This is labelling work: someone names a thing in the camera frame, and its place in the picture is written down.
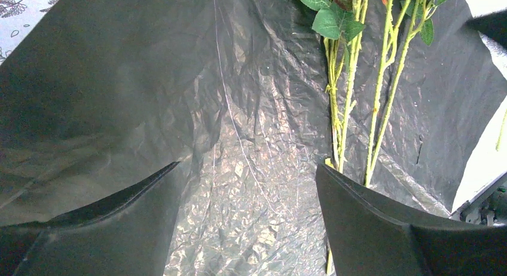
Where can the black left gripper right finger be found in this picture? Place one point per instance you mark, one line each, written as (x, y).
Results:
(371, 234)

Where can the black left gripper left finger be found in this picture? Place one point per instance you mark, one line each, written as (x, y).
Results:
(126, 233)

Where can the black wrapping paper sheet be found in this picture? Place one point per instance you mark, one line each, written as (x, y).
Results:
(101, 94)

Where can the green leafy fake sprig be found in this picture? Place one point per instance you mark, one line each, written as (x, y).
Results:
(340, 24)

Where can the pink fake rose stem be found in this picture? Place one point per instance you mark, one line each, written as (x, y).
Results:
(414, 20)

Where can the floral patterned table cloth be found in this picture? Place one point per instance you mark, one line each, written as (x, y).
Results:
(18, 17)

